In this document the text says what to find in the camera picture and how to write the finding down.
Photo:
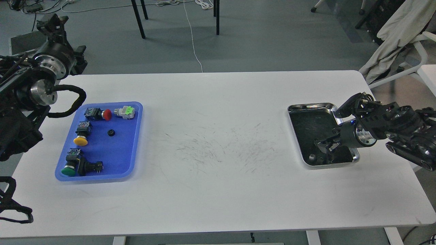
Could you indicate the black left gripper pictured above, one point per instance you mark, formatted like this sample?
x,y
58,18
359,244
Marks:
x,y
53,54

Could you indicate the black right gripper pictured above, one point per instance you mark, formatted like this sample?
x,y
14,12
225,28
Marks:
x,y
356,133

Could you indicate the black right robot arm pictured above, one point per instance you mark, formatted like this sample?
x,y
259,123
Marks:
x,y
411,133

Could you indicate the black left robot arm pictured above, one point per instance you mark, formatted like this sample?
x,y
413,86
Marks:
x,y
29,86

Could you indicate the silver metal tray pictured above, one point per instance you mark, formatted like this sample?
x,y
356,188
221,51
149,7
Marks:
x,y
316,120

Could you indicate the grey green plastic crate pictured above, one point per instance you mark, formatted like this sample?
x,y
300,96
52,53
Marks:
x,y
29,43

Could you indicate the black table leg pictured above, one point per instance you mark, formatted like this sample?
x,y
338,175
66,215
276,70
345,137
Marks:
x,y
138,19
143,6
216,14

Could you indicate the blue plastic tray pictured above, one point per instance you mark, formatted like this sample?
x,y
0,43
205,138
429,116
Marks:
x,y
117,153

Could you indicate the beige cloth on chair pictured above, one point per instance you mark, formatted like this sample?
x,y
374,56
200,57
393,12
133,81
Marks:
x,y
401,28

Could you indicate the red push button switch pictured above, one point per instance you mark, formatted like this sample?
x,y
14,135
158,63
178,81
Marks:
x,y
96,114

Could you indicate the yellow push button switch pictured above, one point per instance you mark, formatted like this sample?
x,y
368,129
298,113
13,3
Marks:
x,y
84,129

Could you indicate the grey green switch part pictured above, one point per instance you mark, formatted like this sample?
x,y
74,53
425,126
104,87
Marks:
x,y
126,112

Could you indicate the green push button switch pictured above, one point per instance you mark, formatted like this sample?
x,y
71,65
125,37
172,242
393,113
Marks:
x,y
73,159

